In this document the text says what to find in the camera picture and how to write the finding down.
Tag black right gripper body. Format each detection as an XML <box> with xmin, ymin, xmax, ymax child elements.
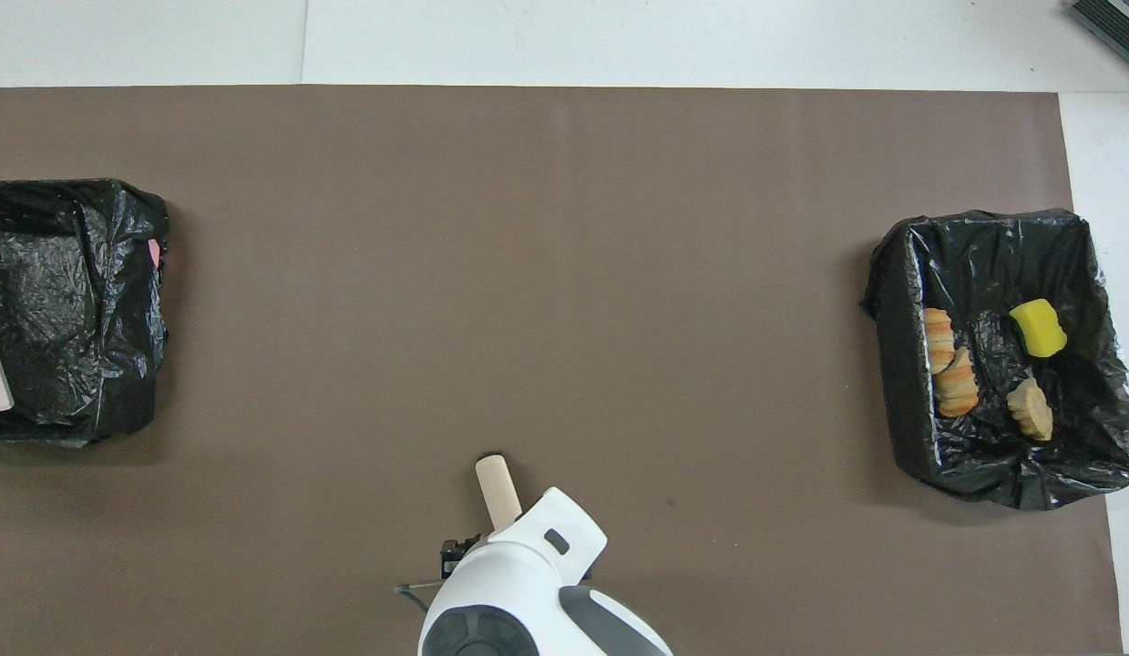
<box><xmin>439</xmin><ymin>534</ymin><xmax>485</xmax><ymax>580</ymax></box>

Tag beige hand brush black bristles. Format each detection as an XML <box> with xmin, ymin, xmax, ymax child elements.
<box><xmin>474</xmin><ymin>454</ymin><xmax>525</xmax><ymax>534</ymax></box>

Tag beige bread chunk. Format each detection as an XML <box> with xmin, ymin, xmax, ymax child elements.
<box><xmin>1006</xmin><ymin>376</ymin><xmax>1055</xmax><ymax>443</ymax></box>

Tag yellow sponge piece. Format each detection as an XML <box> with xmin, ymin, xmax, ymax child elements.
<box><xmin>1009</xmin><ymin>298</ymin><xmax>1069</xmax><ymax>359</ymax></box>

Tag black bag-lined bin pink tag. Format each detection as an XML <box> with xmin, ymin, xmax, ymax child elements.
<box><xmin>0</xmin><ymin>179</ymin><xmax>170</xmax><ymax>447</ymax></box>

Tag brown table mat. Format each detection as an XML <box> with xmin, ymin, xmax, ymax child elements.
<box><xmin>0</xmin><ymin>86</ymin><xmax>1125</xmax><ymax>656</ymax></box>

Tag dark ribbed device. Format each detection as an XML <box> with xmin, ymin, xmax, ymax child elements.
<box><xmin>1067</xmin><ymin>0</ymin><xmax>1129</xmax><ymax>76</ymax></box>

